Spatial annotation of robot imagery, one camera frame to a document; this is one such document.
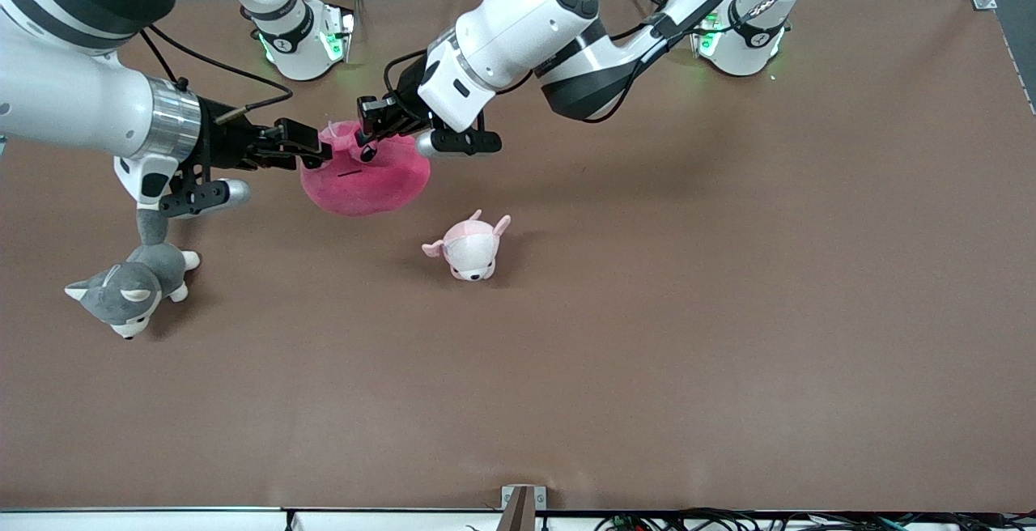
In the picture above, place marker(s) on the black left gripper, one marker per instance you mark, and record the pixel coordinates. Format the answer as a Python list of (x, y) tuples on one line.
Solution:
[(407, 100)]

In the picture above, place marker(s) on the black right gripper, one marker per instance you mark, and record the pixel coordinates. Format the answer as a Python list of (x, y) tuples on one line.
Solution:
[(224, 143)]

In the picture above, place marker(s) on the hot pink round plush toy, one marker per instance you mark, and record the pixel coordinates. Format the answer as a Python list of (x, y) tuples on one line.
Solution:
[(364, 183)]

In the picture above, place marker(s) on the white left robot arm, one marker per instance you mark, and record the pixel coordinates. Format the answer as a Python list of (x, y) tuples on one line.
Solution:
[(518, 37)]

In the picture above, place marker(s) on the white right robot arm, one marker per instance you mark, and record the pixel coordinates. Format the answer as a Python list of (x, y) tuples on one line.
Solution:
[(73, 94)]

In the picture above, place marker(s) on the grey husky plush toy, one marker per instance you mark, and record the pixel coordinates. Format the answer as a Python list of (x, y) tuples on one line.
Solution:
[(133, 284)]

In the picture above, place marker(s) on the light pink dog plush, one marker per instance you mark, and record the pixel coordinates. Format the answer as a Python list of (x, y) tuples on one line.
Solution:
[(471, 252)]

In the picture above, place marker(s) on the metal table edge bracket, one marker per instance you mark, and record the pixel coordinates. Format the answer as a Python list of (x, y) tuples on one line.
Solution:
[(522, 507)]

